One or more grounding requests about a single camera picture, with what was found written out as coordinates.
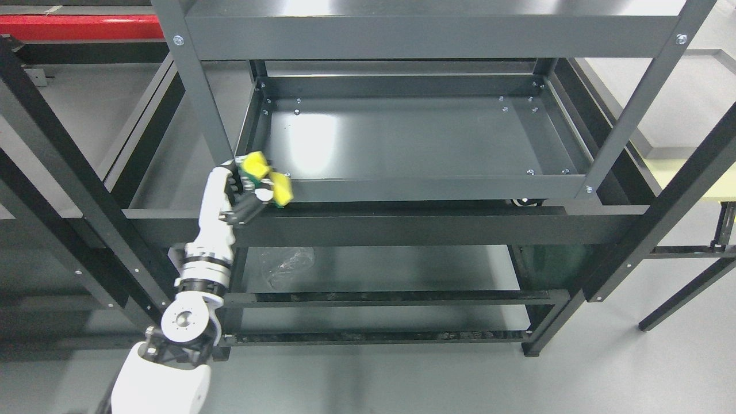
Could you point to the grey metal shelf cart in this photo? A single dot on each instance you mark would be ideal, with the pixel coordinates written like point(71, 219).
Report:
point(464, 170)

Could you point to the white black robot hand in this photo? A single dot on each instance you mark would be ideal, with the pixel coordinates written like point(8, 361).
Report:
point(225, 204)

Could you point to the clear plastic bag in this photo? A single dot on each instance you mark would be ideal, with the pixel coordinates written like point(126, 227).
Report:
point(280, 266)

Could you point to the red bar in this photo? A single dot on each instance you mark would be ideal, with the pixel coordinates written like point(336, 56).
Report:
point(82, 27)

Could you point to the green yellow sponge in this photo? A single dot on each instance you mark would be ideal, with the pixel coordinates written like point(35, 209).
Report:
point(268, 185)

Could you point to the black metal shelf rack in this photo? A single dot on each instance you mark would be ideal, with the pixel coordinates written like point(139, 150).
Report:
point(102, 181)

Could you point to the yellow topped table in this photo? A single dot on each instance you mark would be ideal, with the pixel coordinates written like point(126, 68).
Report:
point(698, 174)

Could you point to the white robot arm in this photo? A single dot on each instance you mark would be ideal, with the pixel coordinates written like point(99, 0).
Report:
point(169, 371)

